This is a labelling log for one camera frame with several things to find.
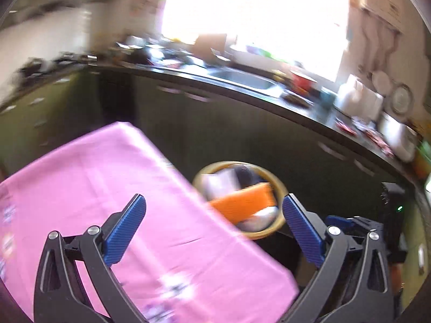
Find white plastic jug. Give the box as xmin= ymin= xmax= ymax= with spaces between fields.
xmin=337 ymin=74 xmax=384 ymax=119

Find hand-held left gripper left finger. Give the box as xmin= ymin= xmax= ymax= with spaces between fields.
xmin=34 ymin=193 xmax=149 ymax=323

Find teal cup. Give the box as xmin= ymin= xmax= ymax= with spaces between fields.
xmin=320 ymin=87 xmax=336 ymax=109

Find dark lower cabinets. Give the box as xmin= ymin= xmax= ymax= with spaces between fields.
xmin=98 ymin=71 xmax=416 ymax=209

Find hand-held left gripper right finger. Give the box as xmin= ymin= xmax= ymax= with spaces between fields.
xmin=281 ymin=193 xmax=394 ymax=323

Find red cup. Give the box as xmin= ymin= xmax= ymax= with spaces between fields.
xmin=289 ymin=70 xmax=318 ymax=95

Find green lower cabinets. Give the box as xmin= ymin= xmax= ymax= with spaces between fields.
xmin=0 ymin=64 xmax=102 ymax=175

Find black bin with yellow rim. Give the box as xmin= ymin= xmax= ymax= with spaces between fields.
xmin=193 ymin=161 xmax=289 ymax=241

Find steel sink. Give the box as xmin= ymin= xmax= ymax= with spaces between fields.
xmin=207 ymin=67 xmax=284 ymax=99

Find pink floral tablecloth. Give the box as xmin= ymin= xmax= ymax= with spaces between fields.
xmin=0 ymin=121 xmax=300 ymax=323

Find dark scrubbing brush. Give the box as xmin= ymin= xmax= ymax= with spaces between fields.
xmin=281 ymin=92 xmax=311 ymax=107

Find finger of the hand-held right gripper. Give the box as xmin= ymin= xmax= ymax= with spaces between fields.
xmin=325 ymin=215 xmax=384 ymax=240

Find orange foam net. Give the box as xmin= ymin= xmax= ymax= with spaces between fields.
xmin=209 ymin=182 xmax=275 ymax=224

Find brown cutting board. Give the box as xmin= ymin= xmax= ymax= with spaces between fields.
xmin=193 ymin=34 xmax=231 ymax=65

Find round white plate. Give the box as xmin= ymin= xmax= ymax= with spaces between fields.
xmin=389 ymin=84 xmax=415 ymax=115

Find white paper towel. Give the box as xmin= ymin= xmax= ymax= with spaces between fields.
xmin=201 ymin=171 xmax=242 ymax=200

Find white rice cooker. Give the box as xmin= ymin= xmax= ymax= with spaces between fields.
xmin=377 ymin=111 xmax=419 ymax=163

